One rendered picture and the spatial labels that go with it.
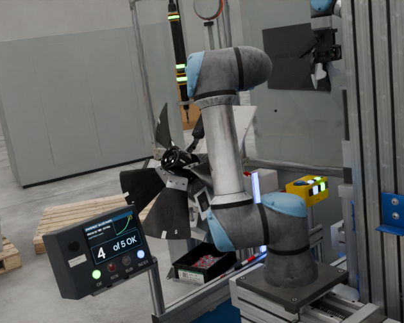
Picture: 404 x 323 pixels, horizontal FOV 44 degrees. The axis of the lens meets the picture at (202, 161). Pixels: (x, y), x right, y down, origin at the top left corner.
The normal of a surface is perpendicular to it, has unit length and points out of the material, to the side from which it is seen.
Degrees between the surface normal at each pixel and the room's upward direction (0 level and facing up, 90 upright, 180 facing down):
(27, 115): 90
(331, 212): 90
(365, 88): 90
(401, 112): 90
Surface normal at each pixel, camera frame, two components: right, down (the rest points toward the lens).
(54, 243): -0.73, 0.25
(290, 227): 0.10, 0.22
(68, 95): 0.45, 0.15
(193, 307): 0.66, 0.09
